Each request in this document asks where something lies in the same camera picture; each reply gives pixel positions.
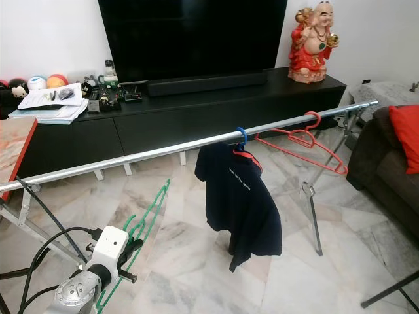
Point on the green plastic hanger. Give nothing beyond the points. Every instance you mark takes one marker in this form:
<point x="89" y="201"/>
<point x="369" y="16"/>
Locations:
<point x="136" y="226"/>

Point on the blue plastic hanger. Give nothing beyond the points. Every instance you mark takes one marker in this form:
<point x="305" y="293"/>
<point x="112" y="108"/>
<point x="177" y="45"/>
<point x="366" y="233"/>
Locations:
<point x="241" y="137"/>

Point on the red plastic hanger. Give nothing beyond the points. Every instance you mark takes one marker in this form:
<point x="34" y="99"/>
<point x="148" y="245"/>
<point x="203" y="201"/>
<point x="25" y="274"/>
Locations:
<point x="342" y="169"/>

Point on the metal clothes rack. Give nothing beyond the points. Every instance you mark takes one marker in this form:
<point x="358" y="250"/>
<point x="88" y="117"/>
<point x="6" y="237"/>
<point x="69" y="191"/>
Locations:
<point x="137" y="157"/>

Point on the navy shirt with red collar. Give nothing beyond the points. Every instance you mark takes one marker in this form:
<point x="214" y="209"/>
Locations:
<point x="242" y="199"/>

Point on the black TV cabinet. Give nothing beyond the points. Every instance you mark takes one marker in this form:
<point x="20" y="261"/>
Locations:
<point x="190" y="123"/>

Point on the marble table with red edge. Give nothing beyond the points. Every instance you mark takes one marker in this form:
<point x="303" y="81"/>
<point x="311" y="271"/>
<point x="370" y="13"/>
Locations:
<point x="16" y="150"/>

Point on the small black box device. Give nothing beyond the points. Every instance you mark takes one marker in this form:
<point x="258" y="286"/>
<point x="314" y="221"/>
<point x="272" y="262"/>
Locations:
<point x="131" y="96"/>

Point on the black desk gadget cluster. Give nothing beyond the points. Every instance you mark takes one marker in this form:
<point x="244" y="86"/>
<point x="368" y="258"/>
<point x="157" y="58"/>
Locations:
<point x="103" y="98"/>

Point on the stack of white papers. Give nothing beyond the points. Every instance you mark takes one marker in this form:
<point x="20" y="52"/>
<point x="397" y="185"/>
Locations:
<point x="49" y="99"/>

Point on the clear plastic bottle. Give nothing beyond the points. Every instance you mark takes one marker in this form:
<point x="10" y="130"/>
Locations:
<point x="110" y="73"/>

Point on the black soundbar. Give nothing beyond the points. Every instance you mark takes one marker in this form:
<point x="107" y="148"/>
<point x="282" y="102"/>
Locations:
<point x="206" y="84"/>

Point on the orange plush ball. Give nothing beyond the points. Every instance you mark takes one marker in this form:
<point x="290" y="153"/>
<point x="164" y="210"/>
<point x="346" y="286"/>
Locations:
<point x="57" y="80"/>

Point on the white blue plush ball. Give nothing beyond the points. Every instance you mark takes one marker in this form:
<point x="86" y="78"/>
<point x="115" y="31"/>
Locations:
<point x="37" y="83"/>

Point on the black white plush ball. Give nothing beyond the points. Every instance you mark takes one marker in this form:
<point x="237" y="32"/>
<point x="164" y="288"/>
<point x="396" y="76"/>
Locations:
<point x="17" y="89"/>

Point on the black red plush ball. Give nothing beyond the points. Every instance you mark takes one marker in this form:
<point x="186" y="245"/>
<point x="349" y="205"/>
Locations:
<point x="3" y="88"/>

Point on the black flat television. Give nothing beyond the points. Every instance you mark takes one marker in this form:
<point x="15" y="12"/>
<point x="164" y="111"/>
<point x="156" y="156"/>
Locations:
<point x="193" y="36"/>

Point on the black metal stand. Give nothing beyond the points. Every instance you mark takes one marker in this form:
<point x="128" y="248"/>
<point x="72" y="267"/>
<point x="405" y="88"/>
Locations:
<point x="389" y="288"/>

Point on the dark brown sofa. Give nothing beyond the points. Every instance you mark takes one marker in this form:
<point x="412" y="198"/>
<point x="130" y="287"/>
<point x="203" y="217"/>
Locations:
<point x="386" y="176"/>

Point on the red laughing Buddha statue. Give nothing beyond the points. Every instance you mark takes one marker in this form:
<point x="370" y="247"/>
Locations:
<point x="313" y="51"/>

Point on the white lace cloth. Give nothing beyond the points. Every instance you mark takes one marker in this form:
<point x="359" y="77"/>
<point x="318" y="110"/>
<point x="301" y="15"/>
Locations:
<point x="380" y="91"/>

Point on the red sofa cushion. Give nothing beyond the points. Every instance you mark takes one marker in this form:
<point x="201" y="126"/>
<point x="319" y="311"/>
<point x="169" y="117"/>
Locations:
<point x="407" y="137"/>

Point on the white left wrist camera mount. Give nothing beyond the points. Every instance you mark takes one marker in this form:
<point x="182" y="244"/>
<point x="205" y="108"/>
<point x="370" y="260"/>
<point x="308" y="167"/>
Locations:
<point x="108" y="247"/>

